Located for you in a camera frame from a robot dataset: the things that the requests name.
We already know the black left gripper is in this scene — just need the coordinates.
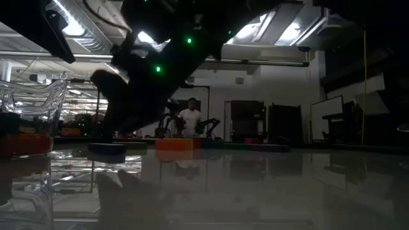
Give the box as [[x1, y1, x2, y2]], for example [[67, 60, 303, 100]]
[[90, 41, 221, 144]]

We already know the purple long plain block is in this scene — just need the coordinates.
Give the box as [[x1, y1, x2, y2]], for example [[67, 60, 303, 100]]
[[88, 142, 127, 157]]

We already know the olive long plain block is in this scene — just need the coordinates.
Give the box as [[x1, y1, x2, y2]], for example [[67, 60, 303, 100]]
[[123, 141, 148, 150]]

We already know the orange-red two-by-four brick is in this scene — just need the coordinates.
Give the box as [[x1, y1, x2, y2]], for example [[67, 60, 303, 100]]
[[155, 138, 194, 151]]

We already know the orange two-by-four brick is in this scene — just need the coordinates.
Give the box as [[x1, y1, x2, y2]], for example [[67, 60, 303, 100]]
[[0, 133, 54, 156]]

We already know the blue small square brick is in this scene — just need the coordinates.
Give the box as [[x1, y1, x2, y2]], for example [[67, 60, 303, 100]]
[[201, 137, 224, 150]]

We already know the green long plain block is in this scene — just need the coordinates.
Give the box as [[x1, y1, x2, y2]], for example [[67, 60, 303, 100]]
[[223, 142, 256, 150]]

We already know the purple wide long block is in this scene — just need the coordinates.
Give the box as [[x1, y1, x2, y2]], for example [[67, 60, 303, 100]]
[[254, 144, 291, 153]]

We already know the person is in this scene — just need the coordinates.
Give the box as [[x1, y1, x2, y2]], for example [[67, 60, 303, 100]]
[[178, 97, 204, 137]]

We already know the clear plastic bin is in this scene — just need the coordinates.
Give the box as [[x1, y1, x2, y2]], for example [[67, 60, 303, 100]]
[[0, 79, 68, 230]]

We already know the ceiling light panel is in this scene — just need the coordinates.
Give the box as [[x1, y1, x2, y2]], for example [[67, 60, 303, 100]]
[[137, 30, 172, 45]]

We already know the white glossy table sheet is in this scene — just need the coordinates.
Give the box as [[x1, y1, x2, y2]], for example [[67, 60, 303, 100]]
[[0, 145, 409, 230]]

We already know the black cabinet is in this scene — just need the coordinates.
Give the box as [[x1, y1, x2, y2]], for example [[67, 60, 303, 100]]
[[230, 100, 266, 139], [267, 103, 304, 140]]

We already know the long horizontal ceiling pipe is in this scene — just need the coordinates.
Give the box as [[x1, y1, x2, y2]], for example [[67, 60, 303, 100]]
[[0, 50, 310, 68]]

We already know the whiteboard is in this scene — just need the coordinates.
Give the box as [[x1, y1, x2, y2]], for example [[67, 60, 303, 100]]
[[310, 95, 344, 141]]

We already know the black background rig frame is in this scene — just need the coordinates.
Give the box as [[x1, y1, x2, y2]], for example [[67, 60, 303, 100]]
[[183, 84, 211, 138], [50, 78, 102, 135]]

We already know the large silver ribbed duct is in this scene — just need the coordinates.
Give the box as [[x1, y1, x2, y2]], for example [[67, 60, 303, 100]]
[[46, 0, 128, 55]]

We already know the yellow hanging cable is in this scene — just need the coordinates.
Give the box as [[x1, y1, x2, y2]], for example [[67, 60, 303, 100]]
[[360, 30, 368, 144]]

